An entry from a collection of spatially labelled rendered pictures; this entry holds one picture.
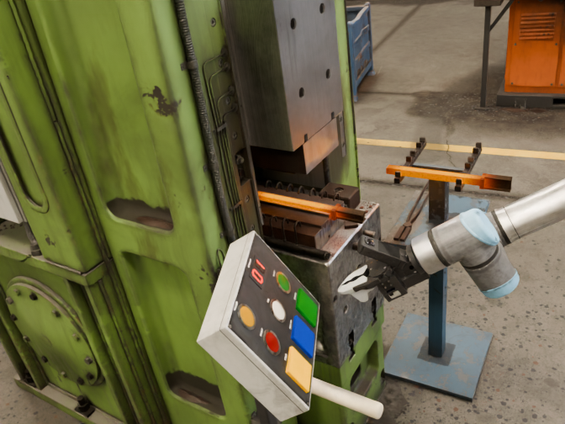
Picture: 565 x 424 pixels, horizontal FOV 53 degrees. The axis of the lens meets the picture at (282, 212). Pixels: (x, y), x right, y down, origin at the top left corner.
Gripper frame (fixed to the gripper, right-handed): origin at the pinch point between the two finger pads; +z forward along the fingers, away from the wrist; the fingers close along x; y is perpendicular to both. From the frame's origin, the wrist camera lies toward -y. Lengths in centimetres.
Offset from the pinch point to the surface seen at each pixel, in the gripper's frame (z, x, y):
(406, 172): -13, 72, 17
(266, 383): 14.0, -26.9, -4.9
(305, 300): 10.4, 1.1, -0.4
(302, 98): -9, 38, -34
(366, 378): 45, 54, 80
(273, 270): 11.1, 0.8, -12.3
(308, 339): 10.4, -10.0, 2.3
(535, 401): -5, 56, 126
